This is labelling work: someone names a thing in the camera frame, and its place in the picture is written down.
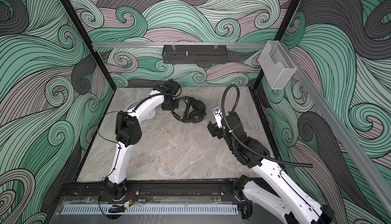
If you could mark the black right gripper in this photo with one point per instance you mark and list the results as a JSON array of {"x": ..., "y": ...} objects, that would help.
[{"x": 216, "y": 130}]

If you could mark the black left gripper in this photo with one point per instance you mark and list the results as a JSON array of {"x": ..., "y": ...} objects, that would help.
[{"x": 164, "y": 107}]

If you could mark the black gaming headphones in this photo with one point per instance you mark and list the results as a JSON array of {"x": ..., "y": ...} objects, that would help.
[{"x": 195, "y": 110}]

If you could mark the white headphones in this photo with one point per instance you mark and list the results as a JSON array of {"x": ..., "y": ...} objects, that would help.
[{"x": 148, "y": 116}]

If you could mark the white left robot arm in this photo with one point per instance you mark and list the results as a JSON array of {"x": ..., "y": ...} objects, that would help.
[{"x": 128, "y": 133}]

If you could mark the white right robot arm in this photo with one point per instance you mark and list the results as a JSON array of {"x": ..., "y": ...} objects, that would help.
[{"x": 289, "y": 203}]

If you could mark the black corrugated left conduit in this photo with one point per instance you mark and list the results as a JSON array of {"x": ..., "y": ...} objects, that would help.
[{"x": 150, "y": 97}]

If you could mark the black corrugated conduit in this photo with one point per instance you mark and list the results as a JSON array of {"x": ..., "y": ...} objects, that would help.
[
  {"x": 150, "y": 97},
  {"x": 249, "y": 151}
]

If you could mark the black corrugated right conduit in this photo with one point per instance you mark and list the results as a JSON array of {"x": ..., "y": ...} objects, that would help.
[{"x": 249, "y": 151}]

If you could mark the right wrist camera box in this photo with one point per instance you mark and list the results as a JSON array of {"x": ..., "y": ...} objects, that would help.
[{"x": 217, "y": 112}]

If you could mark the black perforated wall tray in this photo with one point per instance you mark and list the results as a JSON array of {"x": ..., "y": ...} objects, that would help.
[{"x": 202, "y": 55}]

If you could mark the clear plastic wall bin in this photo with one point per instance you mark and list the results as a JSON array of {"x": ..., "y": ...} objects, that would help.
[{"x": 277, "y": 64}]

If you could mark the black left rear frame post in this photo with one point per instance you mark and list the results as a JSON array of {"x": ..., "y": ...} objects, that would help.
[{"x": 86, "y": 39}]

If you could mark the black frame post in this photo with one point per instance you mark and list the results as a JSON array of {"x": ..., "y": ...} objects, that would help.
[
  {"x": 86, "y": 39},
  {"x": 291, "y": 10}
]

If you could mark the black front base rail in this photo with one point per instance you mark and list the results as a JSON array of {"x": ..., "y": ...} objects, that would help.
[{"x": 222, "y": 189}]

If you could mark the white slotted cable duct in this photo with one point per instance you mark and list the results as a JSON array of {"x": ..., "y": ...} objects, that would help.
[{"x": 154, "y": 209}]

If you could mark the black right rear frame post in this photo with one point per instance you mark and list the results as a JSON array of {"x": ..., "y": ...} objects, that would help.
[{"x": 291, "y": 10}]

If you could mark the aluminium right rail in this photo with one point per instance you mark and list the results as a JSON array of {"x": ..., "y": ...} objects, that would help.
[{"x": 370, "y": 172}]

